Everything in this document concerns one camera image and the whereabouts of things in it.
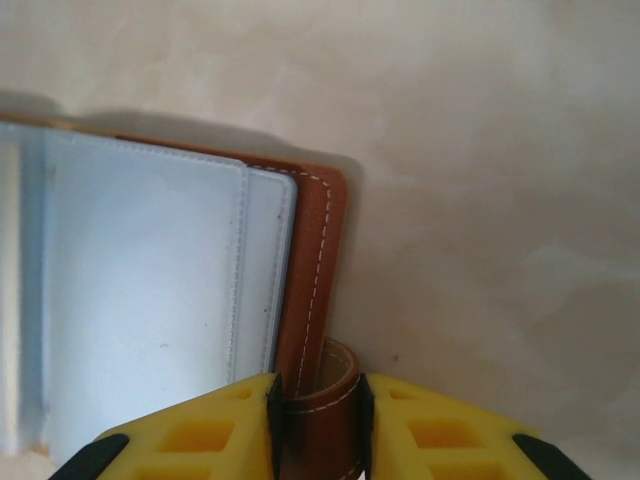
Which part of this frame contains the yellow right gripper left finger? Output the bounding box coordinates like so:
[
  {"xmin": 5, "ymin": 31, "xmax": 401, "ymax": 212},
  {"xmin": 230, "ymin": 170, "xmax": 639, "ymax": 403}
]
[{"xmin": 54, "ymin": 372, "xmax": 284, "ymax": 480}]

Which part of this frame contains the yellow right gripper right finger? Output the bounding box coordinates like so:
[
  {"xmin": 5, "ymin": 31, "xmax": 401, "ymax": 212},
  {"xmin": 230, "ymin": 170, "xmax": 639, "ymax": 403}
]
[{"xmin": 357, "ymin": 372, "xmax": 601, "ymax": 480}]

